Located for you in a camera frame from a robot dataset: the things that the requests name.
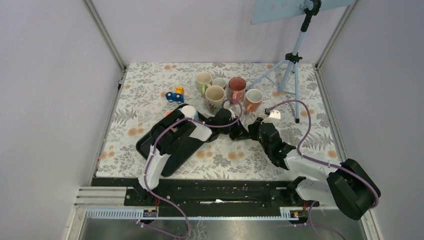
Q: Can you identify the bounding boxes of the light green mug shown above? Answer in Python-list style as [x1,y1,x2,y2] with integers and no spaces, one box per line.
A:
[195,71,213,96]

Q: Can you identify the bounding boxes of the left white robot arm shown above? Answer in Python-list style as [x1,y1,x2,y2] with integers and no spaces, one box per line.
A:
[135,107,249,178]

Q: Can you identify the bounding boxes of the light blue tripod stand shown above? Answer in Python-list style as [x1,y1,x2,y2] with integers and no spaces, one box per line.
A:
[246,0,356,124]

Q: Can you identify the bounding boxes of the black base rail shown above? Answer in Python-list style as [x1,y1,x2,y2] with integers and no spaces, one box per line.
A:
[123,179,311,218]

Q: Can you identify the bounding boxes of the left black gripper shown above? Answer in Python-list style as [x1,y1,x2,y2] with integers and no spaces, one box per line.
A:
[218,115,248,141]

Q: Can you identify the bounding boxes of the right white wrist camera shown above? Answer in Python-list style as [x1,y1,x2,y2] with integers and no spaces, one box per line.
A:
[262,109,281,124]

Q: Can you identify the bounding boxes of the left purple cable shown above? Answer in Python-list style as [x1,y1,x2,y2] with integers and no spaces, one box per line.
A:
[135,98,244,240]

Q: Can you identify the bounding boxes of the blue yellow toy truck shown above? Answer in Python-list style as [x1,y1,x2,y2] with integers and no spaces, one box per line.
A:
[165,86,185,104]

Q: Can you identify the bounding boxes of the grey mug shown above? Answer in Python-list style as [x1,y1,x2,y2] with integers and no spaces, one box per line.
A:
[212,77,227,90]

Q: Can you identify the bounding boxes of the light blue mug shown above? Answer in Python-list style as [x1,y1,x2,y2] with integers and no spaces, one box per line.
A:
[179,104,199,120]

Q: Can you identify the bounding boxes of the cream floral mug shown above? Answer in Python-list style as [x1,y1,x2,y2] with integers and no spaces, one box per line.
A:
[205,85,226,114]

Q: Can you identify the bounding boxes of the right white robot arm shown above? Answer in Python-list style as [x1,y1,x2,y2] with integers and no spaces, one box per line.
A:
[248,117,381,220]

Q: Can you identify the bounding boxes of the floral tablecloth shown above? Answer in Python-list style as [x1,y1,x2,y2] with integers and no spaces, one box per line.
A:
[95,62,340,180]

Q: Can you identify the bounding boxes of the black plastic tray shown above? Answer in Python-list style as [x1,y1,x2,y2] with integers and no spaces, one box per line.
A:
[135,103,209,177]

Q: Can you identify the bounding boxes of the salmon textured square mug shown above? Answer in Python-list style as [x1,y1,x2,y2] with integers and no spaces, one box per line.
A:
[245,89,263,113]

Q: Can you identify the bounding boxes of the plain pink mug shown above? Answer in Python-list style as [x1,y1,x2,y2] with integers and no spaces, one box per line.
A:
[164,110,173,117]

